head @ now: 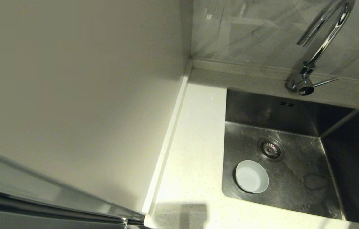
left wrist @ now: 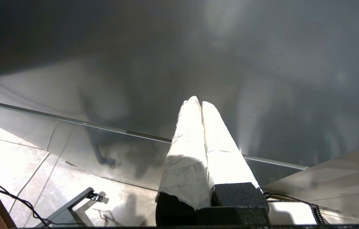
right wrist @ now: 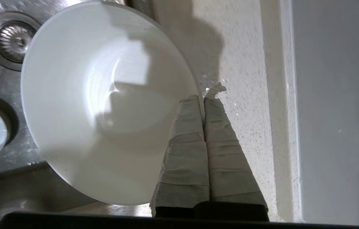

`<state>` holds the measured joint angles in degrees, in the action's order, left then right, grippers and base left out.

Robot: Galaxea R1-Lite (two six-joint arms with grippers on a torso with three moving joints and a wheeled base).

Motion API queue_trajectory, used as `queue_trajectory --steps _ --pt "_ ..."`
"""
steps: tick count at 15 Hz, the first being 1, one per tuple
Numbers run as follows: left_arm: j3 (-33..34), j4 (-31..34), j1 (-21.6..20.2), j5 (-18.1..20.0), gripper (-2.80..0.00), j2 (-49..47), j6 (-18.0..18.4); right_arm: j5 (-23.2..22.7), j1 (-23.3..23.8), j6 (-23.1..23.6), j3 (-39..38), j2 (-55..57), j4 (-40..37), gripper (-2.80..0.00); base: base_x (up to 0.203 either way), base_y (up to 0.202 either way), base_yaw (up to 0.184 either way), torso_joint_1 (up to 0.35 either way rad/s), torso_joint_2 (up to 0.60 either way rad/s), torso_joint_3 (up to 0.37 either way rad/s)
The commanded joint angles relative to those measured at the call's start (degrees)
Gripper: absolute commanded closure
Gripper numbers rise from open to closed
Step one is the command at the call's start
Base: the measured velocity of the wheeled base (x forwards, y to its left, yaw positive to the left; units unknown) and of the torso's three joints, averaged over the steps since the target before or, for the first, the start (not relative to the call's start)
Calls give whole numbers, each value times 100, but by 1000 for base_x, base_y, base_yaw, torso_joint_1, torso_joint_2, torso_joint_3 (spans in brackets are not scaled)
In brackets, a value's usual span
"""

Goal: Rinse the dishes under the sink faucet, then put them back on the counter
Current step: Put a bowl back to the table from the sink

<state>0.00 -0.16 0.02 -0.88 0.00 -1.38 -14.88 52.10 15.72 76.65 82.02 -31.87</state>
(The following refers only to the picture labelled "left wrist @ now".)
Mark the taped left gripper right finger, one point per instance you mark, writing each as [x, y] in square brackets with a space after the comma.
[224, 159]

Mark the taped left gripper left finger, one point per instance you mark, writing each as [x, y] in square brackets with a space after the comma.
[185, 165]

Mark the small caster wheel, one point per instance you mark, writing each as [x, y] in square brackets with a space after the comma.
[96, 197]

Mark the stainless steel appliance front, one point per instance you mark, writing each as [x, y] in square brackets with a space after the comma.
[262, 63]

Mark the grey table leg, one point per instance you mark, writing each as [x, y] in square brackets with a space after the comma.
[68, 206]

